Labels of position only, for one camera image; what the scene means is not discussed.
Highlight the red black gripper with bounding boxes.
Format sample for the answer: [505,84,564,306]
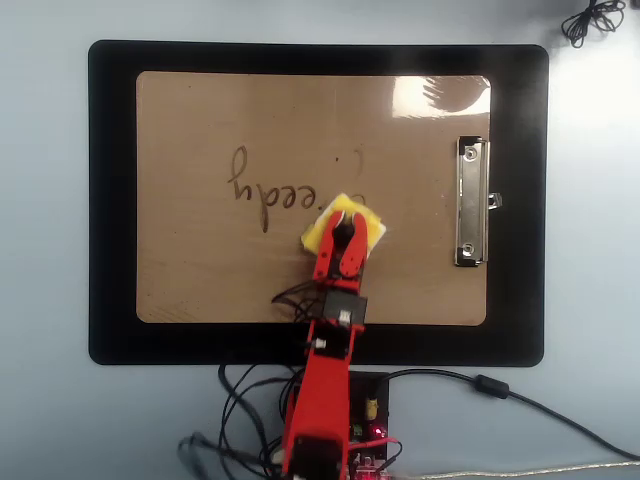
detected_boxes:
[312,209,372,328]

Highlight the yellow white sponge with knob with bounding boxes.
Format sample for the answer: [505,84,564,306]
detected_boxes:
[300,192,389,257]

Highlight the black robot base with electronics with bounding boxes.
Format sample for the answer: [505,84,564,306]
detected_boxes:
[344,370,392,480]

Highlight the metal clipboard clip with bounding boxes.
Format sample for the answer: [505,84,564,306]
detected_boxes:
[452,134,505,269]

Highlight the brown clipboard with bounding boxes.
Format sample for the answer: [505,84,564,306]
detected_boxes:
[135,70,492,327]

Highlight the black mat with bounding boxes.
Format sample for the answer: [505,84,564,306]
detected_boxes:
[88,39,550,367]

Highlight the thin black servo wires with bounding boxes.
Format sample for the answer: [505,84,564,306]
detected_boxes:
[177,278,327,480]

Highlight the red wire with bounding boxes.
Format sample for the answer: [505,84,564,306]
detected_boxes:
[348,436,404,464]

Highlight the black power cable with ferrite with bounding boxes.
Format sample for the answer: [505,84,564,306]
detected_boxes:
[383,368,640,461]

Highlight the silver USB cable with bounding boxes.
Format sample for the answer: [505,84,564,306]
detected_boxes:
[384,460,640,480]

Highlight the bundled thin black cord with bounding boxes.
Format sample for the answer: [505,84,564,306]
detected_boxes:
[560,0,628,49]

